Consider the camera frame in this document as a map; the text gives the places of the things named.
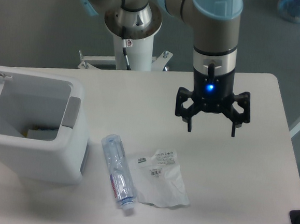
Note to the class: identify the trash inside the can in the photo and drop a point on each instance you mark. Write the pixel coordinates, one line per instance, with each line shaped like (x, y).
(39, 132)

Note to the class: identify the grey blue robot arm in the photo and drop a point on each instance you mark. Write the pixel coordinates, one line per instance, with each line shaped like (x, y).
(215, 25)

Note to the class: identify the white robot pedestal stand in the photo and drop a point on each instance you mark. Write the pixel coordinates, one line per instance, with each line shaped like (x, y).
(134, 55)

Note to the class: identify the clear plastic water bottle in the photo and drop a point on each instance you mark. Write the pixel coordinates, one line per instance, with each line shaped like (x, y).
(121, 181)

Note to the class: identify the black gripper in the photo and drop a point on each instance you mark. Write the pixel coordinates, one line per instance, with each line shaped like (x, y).
(211, 92)

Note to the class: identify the white trash can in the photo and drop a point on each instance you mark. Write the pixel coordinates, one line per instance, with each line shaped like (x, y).
(49, 100)

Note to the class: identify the white plastic bag wrapper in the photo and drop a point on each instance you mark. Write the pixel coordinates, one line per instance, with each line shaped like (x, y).
(157, 179)

